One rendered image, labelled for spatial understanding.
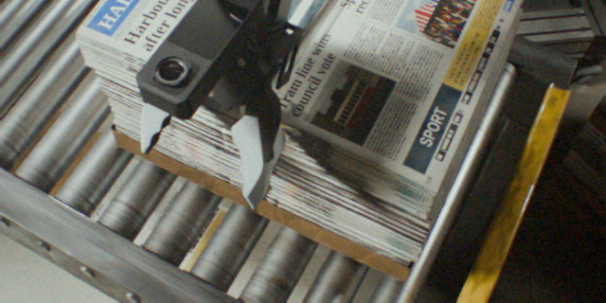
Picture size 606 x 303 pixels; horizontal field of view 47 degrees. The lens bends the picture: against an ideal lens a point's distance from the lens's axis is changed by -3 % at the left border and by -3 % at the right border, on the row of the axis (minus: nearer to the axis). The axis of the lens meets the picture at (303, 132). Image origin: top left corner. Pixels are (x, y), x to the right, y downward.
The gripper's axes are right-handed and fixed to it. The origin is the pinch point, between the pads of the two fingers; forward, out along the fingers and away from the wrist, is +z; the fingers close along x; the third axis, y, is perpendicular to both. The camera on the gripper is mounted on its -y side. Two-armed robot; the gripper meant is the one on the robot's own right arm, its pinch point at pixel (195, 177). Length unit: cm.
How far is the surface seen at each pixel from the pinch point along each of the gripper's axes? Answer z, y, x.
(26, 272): 88, 50, 59
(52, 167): 18.3, 11.7, 24.4
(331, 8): -12.7, 16.8, -2.5
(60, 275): 86, 53, 51
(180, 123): 2.2, 9.4, 7.1
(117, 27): -6.7, 6.3, 14.2
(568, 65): -6, 50, -27
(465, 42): -14.2, 18.6, -15.5
